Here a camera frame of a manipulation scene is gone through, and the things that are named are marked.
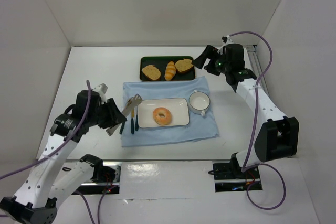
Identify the glazed bagel bread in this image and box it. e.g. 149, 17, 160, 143
153, 107, 172, 126

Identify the golden croissant roll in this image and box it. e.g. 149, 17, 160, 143
164, 61, 176, 81

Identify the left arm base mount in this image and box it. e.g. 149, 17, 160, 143
60, 162, 121, 195

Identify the gold spoon dark handle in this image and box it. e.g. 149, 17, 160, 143
134, 106, 139, 131

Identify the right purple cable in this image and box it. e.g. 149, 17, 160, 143
227, 30, 287, 211

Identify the gold fork dark handle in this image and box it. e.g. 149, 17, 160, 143
119, 99, 131, 135

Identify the white rectangular plate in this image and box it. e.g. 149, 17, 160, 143
138, 98, 190, 129

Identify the aluminium frame rail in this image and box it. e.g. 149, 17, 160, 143
246, 45, 269, 95

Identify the white handled soup bowl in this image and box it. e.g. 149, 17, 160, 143
188, 90, 211, 117

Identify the brown bread slice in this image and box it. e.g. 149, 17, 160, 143
141, 65, 161, 81
175, 59, 194, 73

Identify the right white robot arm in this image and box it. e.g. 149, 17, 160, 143
192, 36, 299, 174

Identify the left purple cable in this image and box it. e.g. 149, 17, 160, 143
0, 79, 116, 224

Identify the dark green serving tray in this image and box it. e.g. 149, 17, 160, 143
139, 56, 196, 81

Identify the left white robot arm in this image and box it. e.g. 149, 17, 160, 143
1, 84, 130, 223

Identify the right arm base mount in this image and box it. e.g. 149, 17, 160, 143
208, 162, 263, 193

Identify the gold knife dark handle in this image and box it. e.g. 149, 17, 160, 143
130, 108, 135, 134

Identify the purple cable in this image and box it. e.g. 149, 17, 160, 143
227, 30, 287, 211
0, 79, 116, 224

